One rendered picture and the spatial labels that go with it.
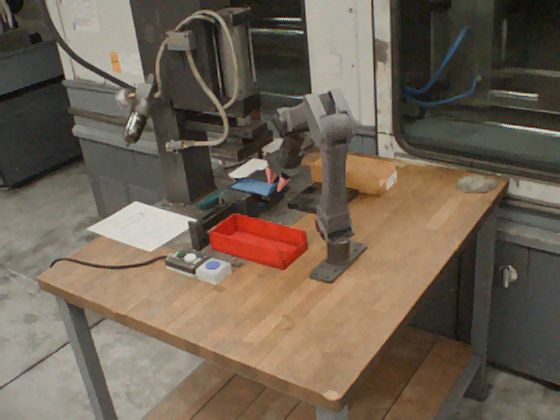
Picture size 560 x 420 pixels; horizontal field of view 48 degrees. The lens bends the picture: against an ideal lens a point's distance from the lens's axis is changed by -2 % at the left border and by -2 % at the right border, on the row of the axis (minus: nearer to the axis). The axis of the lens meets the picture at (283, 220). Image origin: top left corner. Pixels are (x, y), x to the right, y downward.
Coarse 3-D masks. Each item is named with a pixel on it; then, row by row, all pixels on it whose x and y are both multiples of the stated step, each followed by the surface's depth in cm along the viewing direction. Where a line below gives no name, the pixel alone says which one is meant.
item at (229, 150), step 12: (192, 120) 197; (204, 120) 197; (216, 120) 196; (228, 120) 193; (240, 120) 185; (252, 120) 189; (216, 132) 189; (228, 132) 186; (240, 132) 184; (252, 132) 182; (264, 132) 191; (228, 144) 185; (240, 144) 184; (252, 144) 185; (264, 144) 190; (216, 156) 184; (228, 156) 182; (240, 156) 181
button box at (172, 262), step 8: (160, 256) 177; (168, 256) 174; (200, 256) 171; (88, 264) 178; (96, 264) 177; (128, 264) 175; (136, 264) 175; (144, 264) 176; (168, 264) 172; (176, 264) 170; (184, 264) 169; (192, 264) 168; (200, 264) 169; (184, 272) 169; (192, 272) 167
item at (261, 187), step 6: (240, 180) 198; (246, 180) 198; (252, 180) 197; (234, 186) 195; (240, 186) 194; (246, 186) 194; (252, 186) 194; (258, 186) 193; (264, 186) 193; (270, 186) 192; (276, 186) 189; (258, 192) 190; (264, 192) 189; (270, 192) 188
